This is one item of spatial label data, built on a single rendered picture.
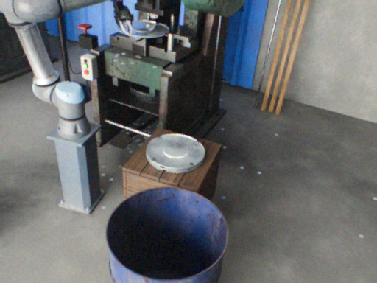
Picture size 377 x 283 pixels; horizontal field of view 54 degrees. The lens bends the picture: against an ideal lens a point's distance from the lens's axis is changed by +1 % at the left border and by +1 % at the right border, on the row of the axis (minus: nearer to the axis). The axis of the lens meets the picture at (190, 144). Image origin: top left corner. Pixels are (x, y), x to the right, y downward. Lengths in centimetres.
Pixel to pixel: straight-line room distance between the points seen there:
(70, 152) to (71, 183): 20
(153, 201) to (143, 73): 89
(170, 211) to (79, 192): 62
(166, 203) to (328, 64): 210
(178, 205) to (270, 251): 63
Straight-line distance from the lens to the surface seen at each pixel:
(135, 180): 177
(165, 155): 178
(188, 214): 151
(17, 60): 362
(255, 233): 200
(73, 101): 171
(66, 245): 191
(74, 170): 189
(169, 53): 210
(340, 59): 319
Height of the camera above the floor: 143
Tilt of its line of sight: 34 degrees down
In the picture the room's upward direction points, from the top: 5 degrees clockwise
